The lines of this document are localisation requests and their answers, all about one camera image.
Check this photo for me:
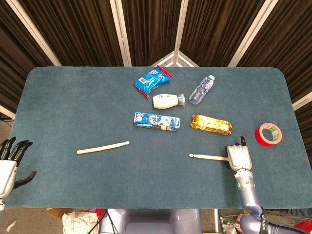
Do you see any metal wire basket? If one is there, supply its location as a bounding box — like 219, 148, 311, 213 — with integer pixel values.
219, 211, 312, 234

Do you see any small green clear tape roll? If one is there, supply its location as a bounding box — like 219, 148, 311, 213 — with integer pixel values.
264, 125, 280, 141

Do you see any pale wooden drumstick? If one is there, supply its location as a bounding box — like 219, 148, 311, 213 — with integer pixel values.
77, 140, 131, 155
189, 153, 230, 162

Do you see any clear plastic water bottle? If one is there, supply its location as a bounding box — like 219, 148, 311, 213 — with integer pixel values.
188, 75, 215, 106

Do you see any cream drink bottle grey cap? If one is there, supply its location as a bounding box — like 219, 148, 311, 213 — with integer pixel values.
152, 93, 186, 109

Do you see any teal blue table mat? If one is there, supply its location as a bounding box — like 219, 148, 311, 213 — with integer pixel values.
4, 66, 308, 210

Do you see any red round object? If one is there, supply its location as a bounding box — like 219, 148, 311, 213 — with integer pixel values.
293, 219, 312, 231

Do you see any white screen frame post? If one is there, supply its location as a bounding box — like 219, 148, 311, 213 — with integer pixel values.
227, 0, 279, 68
109, 0, 133, 67
172, 0, 190, 67
5, 0, 62, 67
292, 91, 312, 111
0, 104, 16, 120

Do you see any gold foil cracker pack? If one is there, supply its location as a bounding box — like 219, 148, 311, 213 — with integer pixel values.
190, 114, 233, 136

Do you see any blue red-edged snack bag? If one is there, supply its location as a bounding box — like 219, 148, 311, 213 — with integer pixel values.
133, 65, 174, 99

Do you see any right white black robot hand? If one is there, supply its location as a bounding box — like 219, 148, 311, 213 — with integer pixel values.
224, 136, 253, 171

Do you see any black cable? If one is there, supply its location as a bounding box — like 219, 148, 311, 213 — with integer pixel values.
86, 209, 108, 234
106, 210, 116, 234

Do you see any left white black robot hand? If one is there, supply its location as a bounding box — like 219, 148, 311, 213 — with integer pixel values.
0, 136, 37, 199

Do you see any blue Oreo cookie box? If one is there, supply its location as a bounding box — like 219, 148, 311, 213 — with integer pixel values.
133, 112, 181, 132

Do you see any white triangular frame foot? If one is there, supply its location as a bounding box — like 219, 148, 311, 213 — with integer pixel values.
150, 50, 200, 68

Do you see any white checked bag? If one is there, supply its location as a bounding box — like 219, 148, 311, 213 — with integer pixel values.
62, 211, 100, 234

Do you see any lavender robot torso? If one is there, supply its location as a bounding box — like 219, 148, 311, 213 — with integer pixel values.
100, 208, 203, 234

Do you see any red tape roll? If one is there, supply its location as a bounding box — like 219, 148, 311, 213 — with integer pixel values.
254, 122, 283, 148

